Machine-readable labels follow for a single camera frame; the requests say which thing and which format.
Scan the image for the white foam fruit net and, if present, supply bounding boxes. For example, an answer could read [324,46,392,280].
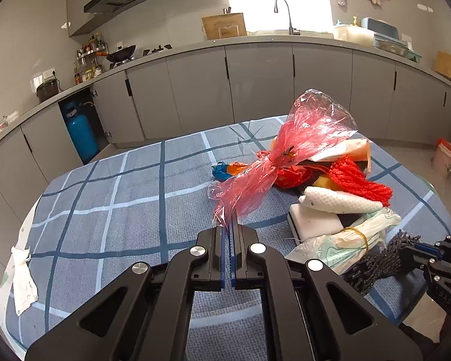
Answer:
[298,186,384,214]

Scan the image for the white and green plastic bag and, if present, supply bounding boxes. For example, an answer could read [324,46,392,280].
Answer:
[286,208,402,275]

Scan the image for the black wok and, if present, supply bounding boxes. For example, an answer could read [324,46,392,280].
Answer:
[95,45,137,64]

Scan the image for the yellow rubber band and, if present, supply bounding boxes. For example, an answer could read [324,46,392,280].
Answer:
[340,227,371,252]

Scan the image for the dark grey knitted cloth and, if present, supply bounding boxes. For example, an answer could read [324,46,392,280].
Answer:
[346,230,422,296]

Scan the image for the light wooden board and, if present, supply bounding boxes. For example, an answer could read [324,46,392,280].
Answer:
[433,50,451,82]

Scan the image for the white bin with red bag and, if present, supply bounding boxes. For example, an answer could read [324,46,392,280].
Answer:
[431,138,451,177]

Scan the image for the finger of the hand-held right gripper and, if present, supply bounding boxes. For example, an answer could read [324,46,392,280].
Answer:
[425,261,451,322]
[398,235,451,267]

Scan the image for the blue checked tablecloth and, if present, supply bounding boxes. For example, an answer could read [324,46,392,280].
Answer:
[5,115,451,361]

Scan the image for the wooden cutting board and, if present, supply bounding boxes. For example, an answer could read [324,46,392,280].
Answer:
[202,12,247,40]

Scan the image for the white plastic container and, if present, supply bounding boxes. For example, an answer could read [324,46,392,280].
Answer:
[333,23,374,46]

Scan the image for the red mesh net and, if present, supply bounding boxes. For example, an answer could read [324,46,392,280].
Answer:
[329,157,393,207]

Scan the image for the teal plastic basin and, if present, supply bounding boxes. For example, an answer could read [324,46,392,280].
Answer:
[402,47,423,63]

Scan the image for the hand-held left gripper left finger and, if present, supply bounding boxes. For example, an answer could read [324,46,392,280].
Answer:
[24,227,229,361]

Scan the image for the steel gooseneck faucet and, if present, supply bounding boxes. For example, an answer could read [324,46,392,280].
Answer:
[274,0,301,35]

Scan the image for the yellow scrap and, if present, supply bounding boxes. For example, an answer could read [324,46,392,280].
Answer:
[313,175,339,190]

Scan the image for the small blue gas cylinder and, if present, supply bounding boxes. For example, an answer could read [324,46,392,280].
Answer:
[62,101,100,164]

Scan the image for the blue and orange snack wrapper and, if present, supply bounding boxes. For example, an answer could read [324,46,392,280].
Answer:
[211,161,256,181]

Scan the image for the dark cooking pot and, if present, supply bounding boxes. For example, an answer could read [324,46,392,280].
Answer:
[35,78,60,103]

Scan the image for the metal spice rack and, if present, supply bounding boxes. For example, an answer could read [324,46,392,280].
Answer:
[73,32,109,83]

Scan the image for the orange-red crinkled wrapper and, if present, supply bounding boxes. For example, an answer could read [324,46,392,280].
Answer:
[256,150,312,189]

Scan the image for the white sponge block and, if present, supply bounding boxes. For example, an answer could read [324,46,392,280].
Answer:
[287,203,344,243]

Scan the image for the gas stove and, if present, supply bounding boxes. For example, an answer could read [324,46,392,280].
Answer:
[141,44,173,56]

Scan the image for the grey kitchen base cabinets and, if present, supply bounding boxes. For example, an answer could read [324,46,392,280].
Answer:
[0,37,451,211]

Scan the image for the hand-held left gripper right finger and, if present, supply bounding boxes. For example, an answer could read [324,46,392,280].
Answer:
[230,226,423,361]

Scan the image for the red transparent plastic bag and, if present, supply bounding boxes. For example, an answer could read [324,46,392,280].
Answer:
[207,88,358,230]

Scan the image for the blue dish rack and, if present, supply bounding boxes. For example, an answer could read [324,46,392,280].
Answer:
[361,17,410,53]

